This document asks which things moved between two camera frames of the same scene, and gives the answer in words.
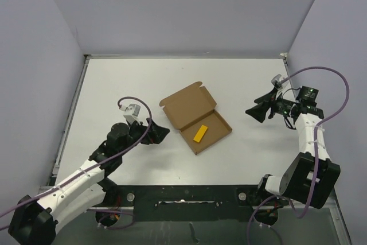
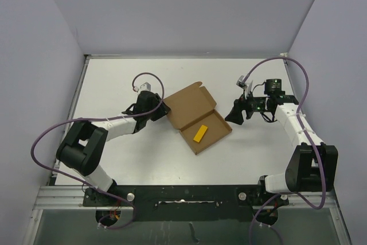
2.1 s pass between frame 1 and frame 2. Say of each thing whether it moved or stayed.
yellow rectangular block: stayed
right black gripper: moved
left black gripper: moved
